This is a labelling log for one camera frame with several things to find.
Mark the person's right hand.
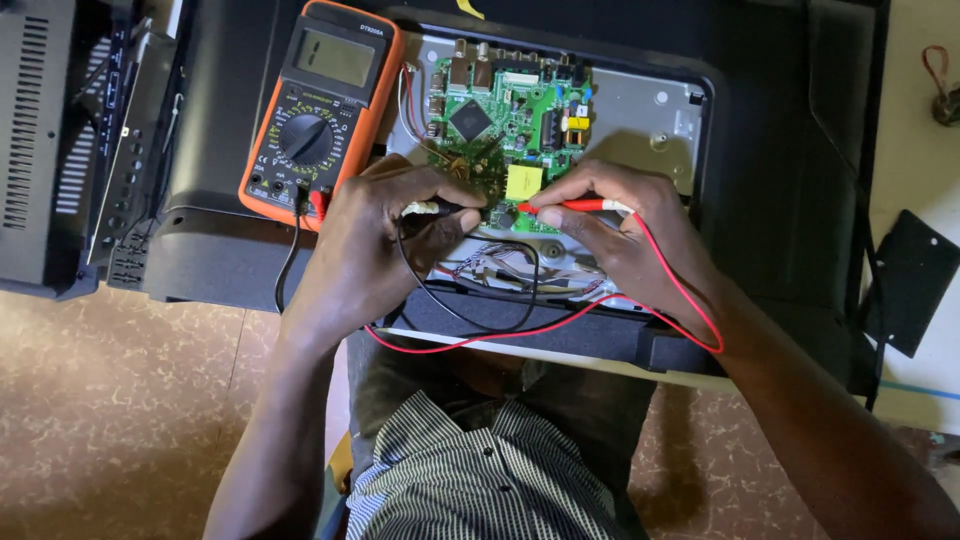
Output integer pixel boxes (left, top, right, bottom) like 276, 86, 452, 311
527, 157, 725, 335

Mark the person's left hand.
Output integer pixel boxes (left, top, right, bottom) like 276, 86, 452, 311
287, 153, 489, 348

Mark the red multimeter test lead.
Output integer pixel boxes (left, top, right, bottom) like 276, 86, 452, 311
309, 187, 726, 356

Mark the black multimeter test lead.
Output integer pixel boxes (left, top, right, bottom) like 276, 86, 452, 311
273, 183, 543, 336

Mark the grey metal chassis plate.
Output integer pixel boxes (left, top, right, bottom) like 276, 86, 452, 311
373, 31, 712, 310

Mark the black television back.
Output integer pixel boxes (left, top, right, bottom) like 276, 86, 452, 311
141, 0, 895, 400

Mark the orange digital multimeter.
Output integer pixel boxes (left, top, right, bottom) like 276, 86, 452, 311
237, 0, 407, 233

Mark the green circuit board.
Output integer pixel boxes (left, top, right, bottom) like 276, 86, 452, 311
424, 39, 595, 236

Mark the striped shirt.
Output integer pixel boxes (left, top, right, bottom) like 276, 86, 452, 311
344, 389, 633, 540

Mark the black plastic cover plate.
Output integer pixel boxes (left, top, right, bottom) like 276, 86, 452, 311
857, 209, 960, 360

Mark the black vented electronic device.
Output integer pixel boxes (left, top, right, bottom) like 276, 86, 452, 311
0, 0, 185, 303

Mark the bundle of thin wires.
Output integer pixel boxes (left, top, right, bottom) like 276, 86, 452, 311
433, 238, 610, 299

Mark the blue cable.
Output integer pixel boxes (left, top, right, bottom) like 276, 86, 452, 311
876, 379, 960, 402

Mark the reddish cord loop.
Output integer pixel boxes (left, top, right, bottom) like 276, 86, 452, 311
920, 44, 960, 128

